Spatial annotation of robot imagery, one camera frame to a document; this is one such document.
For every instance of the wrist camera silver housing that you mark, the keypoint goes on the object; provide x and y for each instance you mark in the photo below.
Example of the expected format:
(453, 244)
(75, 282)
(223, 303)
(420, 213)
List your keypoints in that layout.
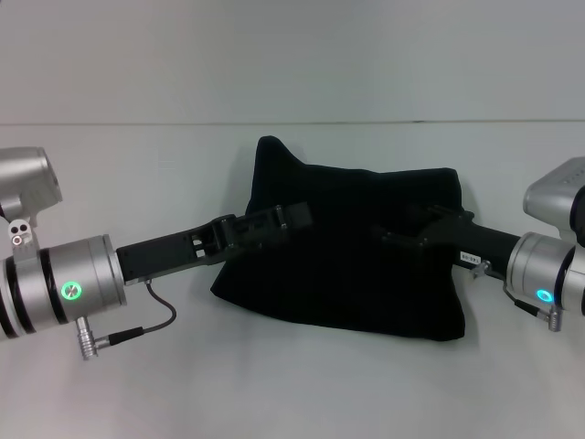
(553, 196)
(27, 178)

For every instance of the right wrist camera silver housing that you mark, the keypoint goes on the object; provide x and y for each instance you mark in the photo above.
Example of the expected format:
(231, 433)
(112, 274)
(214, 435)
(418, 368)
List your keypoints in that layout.
(553, 196)

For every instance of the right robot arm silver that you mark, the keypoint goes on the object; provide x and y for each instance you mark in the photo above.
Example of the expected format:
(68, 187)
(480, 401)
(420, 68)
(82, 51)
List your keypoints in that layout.
(539, 270)

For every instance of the left wrist camera silver housing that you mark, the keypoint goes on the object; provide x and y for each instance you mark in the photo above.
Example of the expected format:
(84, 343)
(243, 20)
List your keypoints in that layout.
(27, 178)

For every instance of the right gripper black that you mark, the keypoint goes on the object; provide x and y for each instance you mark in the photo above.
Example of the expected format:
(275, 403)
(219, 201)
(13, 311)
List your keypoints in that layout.
(480, 242)

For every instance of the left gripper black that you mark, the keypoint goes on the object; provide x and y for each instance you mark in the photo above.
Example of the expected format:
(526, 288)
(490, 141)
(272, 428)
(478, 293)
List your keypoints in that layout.
(160, 256)

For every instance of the black shirt with FREE print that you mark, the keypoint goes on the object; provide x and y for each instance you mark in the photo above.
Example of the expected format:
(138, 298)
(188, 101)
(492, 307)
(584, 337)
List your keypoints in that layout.
(343, 283)

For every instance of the silver plug on right gripper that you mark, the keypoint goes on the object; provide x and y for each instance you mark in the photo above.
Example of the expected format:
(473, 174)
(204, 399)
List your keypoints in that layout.
(482, 267)

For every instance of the silver plug on left arm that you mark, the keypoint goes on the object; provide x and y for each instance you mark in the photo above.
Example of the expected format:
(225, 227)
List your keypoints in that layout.
(87, 340)

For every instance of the silver plug on right arm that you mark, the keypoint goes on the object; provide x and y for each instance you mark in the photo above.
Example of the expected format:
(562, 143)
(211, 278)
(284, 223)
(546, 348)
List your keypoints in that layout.
(554, 318)

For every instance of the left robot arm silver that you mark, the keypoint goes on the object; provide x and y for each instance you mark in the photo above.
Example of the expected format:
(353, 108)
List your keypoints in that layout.
(55, 288)

